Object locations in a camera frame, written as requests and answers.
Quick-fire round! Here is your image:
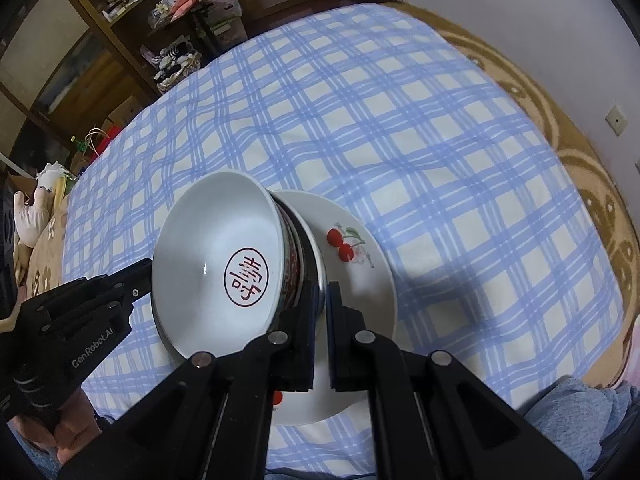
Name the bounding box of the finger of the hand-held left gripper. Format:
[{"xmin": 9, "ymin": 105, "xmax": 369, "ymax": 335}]
[{"xmin": 107, "ymin": 258, "xmax": 153, "ymax": 313}]

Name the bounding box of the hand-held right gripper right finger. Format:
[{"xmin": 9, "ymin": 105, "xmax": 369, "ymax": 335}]
[{"xmin": 326, "ymin": 281, "xmax": 583, "ymax": 480}]

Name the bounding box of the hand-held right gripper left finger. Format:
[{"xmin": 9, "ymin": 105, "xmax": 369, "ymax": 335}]
[{"xmin": 57, "ymin": 280, "xmax": 321, "ymax": 480}]

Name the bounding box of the white cherry print plate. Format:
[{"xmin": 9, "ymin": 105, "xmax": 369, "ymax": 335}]
[{"xmin": 267, "ymin": 189, "xmax": 399, "ymax": 427}]

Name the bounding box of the red patterned bowl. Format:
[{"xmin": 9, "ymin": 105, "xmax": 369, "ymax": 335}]
[
  {"xmin": 272, "ymin": 195, "xmax": 308, "ymax": 311},
  {"xmin": 151, "ymin": 170, "xmax": 288, "ymax": 361}
]

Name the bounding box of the large white bowl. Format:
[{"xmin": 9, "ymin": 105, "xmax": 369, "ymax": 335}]
[{"xmin": 155, "ymin": 195, "xmax": 328, "ymax": 361}]

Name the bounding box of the person's left hand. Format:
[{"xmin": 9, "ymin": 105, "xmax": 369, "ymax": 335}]
[{"xmin": 7, "ymin": 387, "xmax": 103, "ymax": 463}]

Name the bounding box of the cream plush toy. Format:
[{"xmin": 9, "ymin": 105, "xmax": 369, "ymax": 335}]
[{"xmin": 12, "ymin": 190, "xmax": 52, "ymax": 249}]

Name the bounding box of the white fluffy plush toy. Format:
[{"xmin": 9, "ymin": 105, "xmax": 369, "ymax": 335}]
[{"xmin": 36, "ymin": 161, "xmax": 72, "ymax": 187}]

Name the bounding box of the red paper bag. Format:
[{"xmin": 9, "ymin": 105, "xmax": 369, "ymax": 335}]
[{"xmin": 87, "ymin": 127, "xmax": 122, "ymax": 157}]

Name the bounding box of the wicker basket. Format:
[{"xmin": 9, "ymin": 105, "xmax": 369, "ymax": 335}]
[{"xmin": 155, "ymin": 55, "xmax": 203, "ymax": 93}]

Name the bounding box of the blue checked cloth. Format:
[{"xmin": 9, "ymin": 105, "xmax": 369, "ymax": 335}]
[{"xmin": 62, "ymin": 2, "xmax": 626, "ymax": 480}]

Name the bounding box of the blue fleece clothing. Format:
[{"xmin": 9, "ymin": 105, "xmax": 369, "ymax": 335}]
[{"xmin": 520, "ymin": 375, "xmax": 640, "ymax": 480}]

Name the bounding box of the white cardboard box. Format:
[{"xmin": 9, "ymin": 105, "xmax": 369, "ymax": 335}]
[{"xmin": 210, "ymin": 15, "xmax": 248, "ymax": 43}]

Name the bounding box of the wooden shelf cabinet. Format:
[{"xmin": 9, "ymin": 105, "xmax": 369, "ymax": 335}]
[{"xmin": 0, "ymin": 0, "xmax": 166, "ymax": 151}]

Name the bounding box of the pink paper bag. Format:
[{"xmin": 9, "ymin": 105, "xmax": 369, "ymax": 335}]
[{"xmin": 172, "ymin": 0, "xmax": 212, "ymax": 17}]

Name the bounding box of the pink cloth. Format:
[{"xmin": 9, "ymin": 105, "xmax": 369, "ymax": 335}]
[{"xmin": 620, "ymin": 330, "xmax": 640, "ymax": 386}]

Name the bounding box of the brown flower print blanket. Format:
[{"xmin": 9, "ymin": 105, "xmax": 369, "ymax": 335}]
[{"xmin": 22, "ymin": 2, "xmax": 640, "ymax": 396}]

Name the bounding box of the wall socket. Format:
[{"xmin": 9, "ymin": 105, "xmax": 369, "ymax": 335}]
[{"xmin": 605, "ymin": 105, "xmax": 629, "ymax": 137}]

